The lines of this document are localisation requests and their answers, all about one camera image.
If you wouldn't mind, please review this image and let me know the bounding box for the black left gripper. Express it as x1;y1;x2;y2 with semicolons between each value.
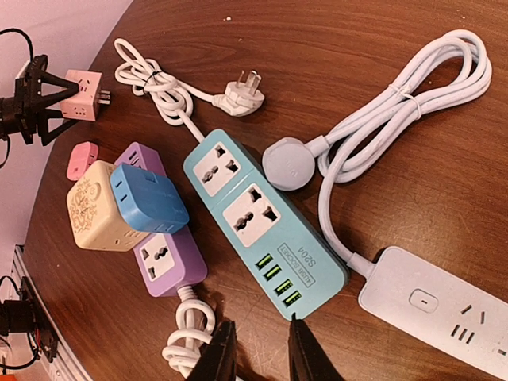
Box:
0;55;80;148

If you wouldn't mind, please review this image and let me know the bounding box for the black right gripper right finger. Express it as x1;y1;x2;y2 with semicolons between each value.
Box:
288;314;344;381

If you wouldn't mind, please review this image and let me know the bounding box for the pink cube socket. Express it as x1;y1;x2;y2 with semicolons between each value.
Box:
60;70;111;121

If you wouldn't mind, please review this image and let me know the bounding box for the grey-blue power strip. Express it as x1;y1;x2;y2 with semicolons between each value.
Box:
359;246;507;380

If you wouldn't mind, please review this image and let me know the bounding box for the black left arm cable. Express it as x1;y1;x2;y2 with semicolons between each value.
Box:
0;27;35;64

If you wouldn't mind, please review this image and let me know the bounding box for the white cable of purple strip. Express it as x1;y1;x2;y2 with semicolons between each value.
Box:
161;286;217;375

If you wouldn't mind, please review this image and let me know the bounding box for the purple power strip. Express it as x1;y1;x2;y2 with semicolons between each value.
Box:
114;142;208;298

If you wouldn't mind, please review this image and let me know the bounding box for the blue plug adapter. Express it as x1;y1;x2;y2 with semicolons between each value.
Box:
110;164;190;234

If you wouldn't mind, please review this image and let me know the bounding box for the pink charger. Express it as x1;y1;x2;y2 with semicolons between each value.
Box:
67;141;98;182

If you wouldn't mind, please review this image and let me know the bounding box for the teal power strip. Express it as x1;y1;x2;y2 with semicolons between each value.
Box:
183;129;349;320

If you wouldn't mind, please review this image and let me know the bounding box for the beige cube socket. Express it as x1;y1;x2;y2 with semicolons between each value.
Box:
67;160;148;252

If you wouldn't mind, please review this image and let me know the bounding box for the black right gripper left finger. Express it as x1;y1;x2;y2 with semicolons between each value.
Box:
189;321;237;381

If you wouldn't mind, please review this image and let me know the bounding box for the light blue power cable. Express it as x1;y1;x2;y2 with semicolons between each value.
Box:
260;29;493;275

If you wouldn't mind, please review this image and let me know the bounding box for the white coiled power cable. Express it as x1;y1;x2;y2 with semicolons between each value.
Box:
114;37;266;144

